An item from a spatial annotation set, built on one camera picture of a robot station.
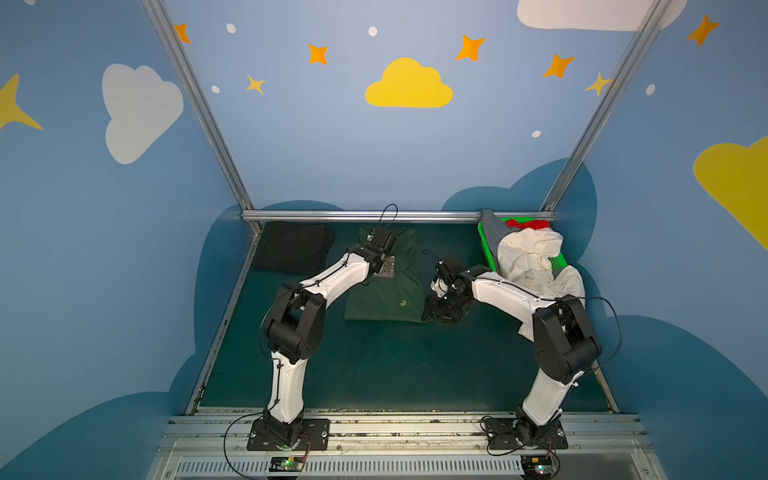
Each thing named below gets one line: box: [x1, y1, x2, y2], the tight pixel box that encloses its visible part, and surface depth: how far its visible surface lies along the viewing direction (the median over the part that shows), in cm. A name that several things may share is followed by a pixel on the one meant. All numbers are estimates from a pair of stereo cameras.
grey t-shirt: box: [480, 209, 519, 268], surface depth 112 cm
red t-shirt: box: [505, 219, 550, 230], surface depth 113 cm
